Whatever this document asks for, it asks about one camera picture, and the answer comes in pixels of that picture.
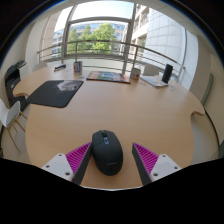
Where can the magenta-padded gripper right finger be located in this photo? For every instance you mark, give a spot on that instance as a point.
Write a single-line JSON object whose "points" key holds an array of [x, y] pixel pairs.
{"points": [[147, 160]]}

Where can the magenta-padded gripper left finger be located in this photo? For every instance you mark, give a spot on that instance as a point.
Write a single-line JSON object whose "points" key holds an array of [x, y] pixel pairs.
{"points": [[76, 159]]}

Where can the black computer mouse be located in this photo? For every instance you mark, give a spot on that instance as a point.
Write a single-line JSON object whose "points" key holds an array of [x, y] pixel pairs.
{"points": [[107, 155]]}

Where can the black printed mouse pad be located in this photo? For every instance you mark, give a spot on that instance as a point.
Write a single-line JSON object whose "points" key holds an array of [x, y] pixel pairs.
{"points": [[53, 94]]}

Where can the light blue booklet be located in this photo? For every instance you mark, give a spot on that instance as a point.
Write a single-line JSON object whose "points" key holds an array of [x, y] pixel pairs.
{"points": [[153, 81]]}

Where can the white chair with wooden legs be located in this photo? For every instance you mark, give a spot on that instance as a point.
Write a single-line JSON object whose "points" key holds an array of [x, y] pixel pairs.
{"points": [[8, 116]]}

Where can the white and red printed mug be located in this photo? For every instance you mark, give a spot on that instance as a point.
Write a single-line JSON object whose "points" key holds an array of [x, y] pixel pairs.
{"points": [[135, 74]]}

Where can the red magazine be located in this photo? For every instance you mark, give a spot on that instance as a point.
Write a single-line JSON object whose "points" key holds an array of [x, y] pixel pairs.
{"points": [[108, 77]]}

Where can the black cylindrical speaker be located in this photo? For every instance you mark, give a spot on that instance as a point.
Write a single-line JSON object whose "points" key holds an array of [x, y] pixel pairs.
{"points": [[167, 73]]}

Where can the grey-green door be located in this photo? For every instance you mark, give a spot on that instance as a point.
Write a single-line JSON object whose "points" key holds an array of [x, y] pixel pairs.
{"points": [[207, 90]]}

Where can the black and blue stapler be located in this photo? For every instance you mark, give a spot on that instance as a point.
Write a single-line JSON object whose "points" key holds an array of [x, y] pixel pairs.
{"points": [[60, 68]]}

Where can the black and white office printer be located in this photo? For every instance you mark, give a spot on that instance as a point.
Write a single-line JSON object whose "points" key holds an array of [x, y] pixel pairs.
{"points": [[14, 81]]}

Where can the grey metal balcony railing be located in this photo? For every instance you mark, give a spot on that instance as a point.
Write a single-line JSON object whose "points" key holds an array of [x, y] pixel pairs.
{"points": [[110, 42]]}

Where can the green leafy tree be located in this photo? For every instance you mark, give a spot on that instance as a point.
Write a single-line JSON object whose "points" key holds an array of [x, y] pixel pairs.
{"points": [[100, 36]]}

